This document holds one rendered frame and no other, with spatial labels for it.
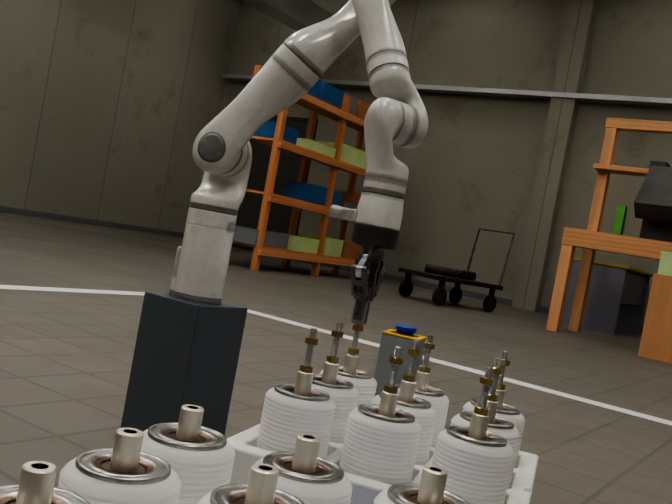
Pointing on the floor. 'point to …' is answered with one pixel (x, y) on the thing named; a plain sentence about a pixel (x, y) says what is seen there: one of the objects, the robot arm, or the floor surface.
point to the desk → (610, 297)
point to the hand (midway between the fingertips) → (360, 311)
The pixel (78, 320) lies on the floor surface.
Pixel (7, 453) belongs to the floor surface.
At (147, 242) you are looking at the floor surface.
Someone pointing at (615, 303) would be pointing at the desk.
